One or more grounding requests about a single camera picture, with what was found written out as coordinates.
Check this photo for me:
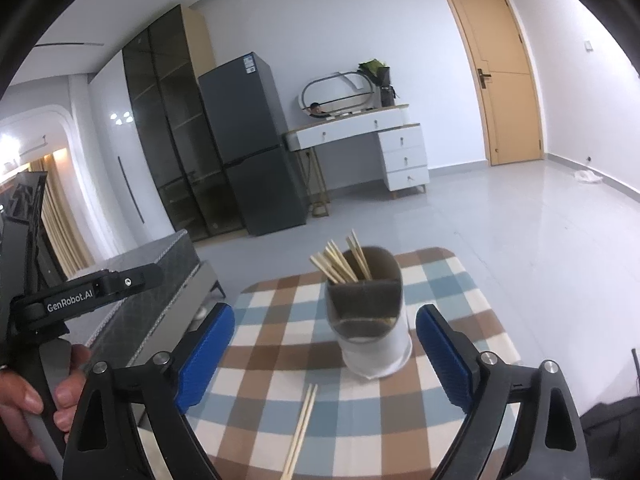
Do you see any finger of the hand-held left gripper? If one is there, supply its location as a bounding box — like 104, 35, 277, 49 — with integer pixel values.
97, 262, 163, 297

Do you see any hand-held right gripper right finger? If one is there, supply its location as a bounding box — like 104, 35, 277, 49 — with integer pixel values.
415, 304, 586, 480

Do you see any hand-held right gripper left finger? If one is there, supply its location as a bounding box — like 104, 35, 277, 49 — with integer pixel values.
62, 302, 236, 480

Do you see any white utensil holder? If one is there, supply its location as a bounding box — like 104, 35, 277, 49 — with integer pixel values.
325, 246, 413, 380

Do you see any wooden chopstick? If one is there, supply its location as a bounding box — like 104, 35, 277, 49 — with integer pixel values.
280, 384, 315, 480
288, 385, 319, 480

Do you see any bunch of chopsticks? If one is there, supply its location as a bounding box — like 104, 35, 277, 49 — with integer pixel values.
310, 229, 373, 285

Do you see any person's left hand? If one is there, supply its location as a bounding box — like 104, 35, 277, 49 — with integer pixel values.
0, 344, 93, 463

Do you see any grey bed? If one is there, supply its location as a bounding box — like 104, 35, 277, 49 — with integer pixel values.
65, 229, 226, 376

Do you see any beige curtain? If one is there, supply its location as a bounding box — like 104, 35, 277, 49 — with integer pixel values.
27, 155, 96, 281

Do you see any checked tablecloth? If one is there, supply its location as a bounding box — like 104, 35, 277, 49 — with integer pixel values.
137, 246, 521, 480

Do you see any white wardrobe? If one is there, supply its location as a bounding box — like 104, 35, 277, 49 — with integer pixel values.
89, 52, 173, 261

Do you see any dark glass cabinet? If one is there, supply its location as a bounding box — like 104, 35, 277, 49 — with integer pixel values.
122, 4, 246, 243

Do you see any dark grey fridge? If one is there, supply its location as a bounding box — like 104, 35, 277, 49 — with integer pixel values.
198, 51, 308, 237

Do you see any white dressing table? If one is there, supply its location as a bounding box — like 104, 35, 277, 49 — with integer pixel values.
285, 105, 431, 201

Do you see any oval mirror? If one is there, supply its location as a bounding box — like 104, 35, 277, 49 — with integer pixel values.
300, 71, 376, 116

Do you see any beige wooden door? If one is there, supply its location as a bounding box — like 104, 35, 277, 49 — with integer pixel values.
436, 0, 545, 167

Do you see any gold frame stool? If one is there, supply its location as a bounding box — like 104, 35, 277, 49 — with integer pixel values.
295, 147, 331, 218

